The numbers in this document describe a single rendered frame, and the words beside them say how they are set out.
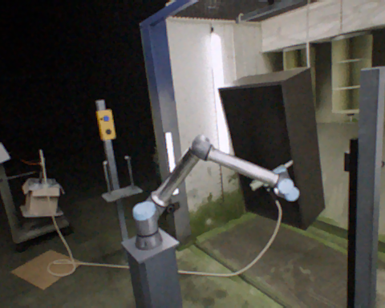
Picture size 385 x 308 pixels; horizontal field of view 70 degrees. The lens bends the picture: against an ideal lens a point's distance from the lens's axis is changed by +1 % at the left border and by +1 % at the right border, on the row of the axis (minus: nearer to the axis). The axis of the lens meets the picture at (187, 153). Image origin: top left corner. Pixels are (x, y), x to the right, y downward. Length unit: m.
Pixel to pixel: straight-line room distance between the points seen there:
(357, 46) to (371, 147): 2.15
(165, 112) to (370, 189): 1.97
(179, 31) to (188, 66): 0.32
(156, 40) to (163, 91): 0.44
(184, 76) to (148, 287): 1.85
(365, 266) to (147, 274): 1.27
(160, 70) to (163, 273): 1.70
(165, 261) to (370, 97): 1.53
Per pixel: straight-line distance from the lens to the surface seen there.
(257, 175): 1.71
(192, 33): 2.89
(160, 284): 2.04
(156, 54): 2.64
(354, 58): 3.06
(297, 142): 2.11
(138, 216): 1.87
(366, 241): 1.10
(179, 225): 2.95
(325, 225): 3.26
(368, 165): 1.00
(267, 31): 3.50
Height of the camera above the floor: 1.64
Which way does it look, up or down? 13 degrees down
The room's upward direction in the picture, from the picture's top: 7 degrees counter-clockwise
